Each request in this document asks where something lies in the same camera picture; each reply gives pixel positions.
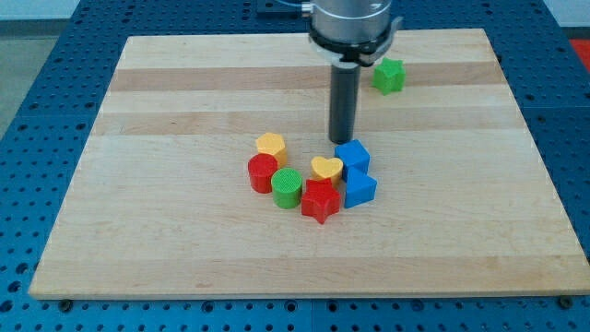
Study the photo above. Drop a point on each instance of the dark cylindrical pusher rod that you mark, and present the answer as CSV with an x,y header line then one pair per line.
x,y
344,88

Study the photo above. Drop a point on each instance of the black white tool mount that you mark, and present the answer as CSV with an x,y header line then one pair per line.
x,y
364,54

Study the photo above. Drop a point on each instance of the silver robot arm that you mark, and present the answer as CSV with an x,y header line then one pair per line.
x,y
350,35

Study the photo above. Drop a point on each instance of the green star block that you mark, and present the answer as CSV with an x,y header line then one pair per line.
x,y
389,76

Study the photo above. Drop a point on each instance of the yellow hexagon block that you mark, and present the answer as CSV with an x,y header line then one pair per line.
x,y
274,145

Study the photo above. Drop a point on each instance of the red star block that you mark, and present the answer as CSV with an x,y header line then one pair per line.
x,y
320,200

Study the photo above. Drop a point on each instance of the blue cube block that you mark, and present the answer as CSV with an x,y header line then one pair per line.
x,y
354,156

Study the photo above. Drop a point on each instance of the yellow heart block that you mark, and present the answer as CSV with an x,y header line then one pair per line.
x,y
324,168

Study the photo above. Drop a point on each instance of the blue triangle block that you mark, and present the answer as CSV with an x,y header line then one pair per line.
x,y
360,188

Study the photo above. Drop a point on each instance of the green cylinder block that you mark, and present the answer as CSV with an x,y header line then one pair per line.
x,y
286,188

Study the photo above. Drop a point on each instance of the red cylinder block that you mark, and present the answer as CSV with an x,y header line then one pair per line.
x,y
261,167

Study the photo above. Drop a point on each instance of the wooden board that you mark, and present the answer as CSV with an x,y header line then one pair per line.
x,y
160,205

